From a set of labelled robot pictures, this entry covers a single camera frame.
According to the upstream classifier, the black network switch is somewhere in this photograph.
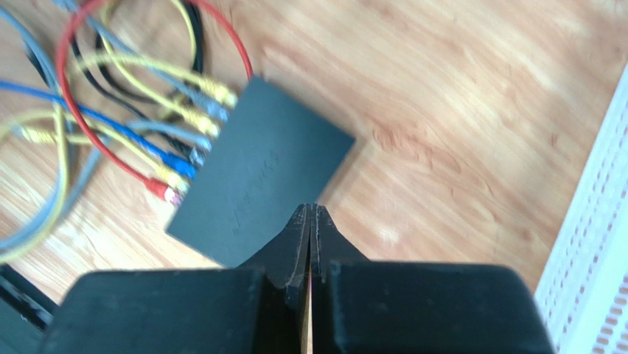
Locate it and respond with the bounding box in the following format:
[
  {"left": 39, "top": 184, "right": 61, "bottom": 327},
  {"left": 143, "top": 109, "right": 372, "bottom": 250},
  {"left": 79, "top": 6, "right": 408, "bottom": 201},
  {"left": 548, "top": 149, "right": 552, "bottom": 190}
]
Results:
[{"left": 166, "top": 77, "right": 355, "bottom": 268}]

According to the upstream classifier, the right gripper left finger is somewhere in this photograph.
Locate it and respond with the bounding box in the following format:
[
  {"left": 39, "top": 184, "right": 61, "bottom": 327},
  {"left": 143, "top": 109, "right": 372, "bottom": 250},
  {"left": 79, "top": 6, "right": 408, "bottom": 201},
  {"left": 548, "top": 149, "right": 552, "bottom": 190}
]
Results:
[{"left": 239, "top": 204, "right": 311, "bottom": 307}]

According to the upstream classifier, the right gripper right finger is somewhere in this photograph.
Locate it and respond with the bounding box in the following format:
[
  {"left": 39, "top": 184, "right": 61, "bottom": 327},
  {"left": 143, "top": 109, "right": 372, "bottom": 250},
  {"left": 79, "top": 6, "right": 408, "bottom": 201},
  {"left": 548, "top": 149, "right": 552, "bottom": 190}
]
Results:
[{"left": 310, "top": 204, "right": 369, "bottom": 284}]

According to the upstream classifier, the white plastic basket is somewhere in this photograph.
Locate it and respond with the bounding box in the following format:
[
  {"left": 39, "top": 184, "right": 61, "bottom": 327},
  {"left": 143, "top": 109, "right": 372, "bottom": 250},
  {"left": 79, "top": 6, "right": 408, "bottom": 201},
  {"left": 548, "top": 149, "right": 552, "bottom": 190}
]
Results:
[{"left": 534, "top": 73, "right": 627, "bottom": 353}]

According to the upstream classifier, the blue ethernet cable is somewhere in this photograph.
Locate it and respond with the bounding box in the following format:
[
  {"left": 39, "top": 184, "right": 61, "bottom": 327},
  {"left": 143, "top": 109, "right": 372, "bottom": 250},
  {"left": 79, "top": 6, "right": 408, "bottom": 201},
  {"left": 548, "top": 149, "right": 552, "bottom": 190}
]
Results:
[{"left": 0, "top": 78, "right": 198, "bottom": 180}]

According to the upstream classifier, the yellow ethernet cable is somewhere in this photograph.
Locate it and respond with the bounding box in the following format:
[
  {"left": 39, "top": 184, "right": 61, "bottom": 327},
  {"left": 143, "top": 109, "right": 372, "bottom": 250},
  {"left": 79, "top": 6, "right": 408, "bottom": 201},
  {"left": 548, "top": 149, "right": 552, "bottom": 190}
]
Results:
[
  {"left": 69, "top": 0, "right": 239, "bottom": 139},
  {"left": 0, "top": 105, "right": 190, "bottom": 263}
]

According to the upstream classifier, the red ethernet cable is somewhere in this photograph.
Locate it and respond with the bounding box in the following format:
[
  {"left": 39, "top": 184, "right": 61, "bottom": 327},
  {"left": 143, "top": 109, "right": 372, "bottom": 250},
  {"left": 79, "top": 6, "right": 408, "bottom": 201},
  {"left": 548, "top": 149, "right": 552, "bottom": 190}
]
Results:
[{"left": 55, "top": 0, "right": 254, "bottom": 207}]

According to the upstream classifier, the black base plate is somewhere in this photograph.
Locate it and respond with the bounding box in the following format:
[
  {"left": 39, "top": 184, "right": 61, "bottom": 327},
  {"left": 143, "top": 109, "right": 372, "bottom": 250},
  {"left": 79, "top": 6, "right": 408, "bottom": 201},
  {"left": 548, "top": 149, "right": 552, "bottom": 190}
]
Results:
[{"left": 1, "top": 265, "right": 58, "bottom": 353}]

